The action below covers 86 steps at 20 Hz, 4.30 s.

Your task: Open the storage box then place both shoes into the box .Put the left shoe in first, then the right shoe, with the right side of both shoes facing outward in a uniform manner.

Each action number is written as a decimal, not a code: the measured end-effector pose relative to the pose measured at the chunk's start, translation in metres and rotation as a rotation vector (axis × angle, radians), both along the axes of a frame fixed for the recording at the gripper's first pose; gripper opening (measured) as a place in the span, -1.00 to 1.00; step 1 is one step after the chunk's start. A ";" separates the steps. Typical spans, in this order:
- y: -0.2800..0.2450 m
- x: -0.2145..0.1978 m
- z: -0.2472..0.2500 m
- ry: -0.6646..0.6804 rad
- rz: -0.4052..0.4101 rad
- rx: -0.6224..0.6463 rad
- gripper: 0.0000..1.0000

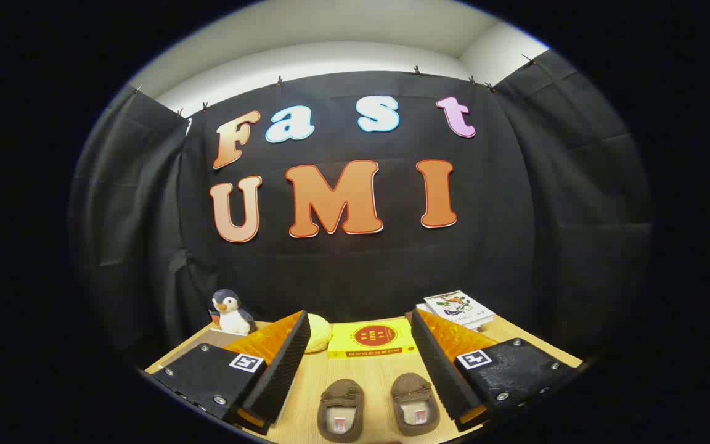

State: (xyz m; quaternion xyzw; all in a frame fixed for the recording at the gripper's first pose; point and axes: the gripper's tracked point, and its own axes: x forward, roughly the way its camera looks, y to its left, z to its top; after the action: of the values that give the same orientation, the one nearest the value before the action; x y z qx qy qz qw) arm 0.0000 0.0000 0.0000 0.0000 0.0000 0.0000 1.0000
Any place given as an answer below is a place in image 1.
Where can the yellow book with red circle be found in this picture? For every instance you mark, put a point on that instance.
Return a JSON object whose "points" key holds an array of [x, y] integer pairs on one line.
{"points": [[372, 338]]}

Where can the brown fuzzy shoe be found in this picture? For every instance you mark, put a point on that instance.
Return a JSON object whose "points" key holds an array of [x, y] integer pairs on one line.
{"points": [[341, 410], [415, 404]]}

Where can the white book with green print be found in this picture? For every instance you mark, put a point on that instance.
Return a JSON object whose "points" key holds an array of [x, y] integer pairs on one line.
{"points": [[484, 325]]}

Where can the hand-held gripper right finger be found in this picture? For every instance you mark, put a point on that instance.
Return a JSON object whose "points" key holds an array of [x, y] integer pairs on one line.
{"points": [[444, 370]]}

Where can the white floral cover book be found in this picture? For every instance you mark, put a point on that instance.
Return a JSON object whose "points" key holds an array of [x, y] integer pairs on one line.
{"points": [[457, 307]]}

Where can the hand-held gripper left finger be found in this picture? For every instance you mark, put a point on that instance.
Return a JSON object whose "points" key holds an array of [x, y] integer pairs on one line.
{"points": [[281, 376]]}

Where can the yellow round bun plush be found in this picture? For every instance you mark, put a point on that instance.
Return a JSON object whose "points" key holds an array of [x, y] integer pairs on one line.
{"points": [[319, 333]]}

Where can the penguin plush toy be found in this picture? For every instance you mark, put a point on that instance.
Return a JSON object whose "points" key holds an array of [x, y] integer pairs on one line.
{"points": [[232, 314]]}

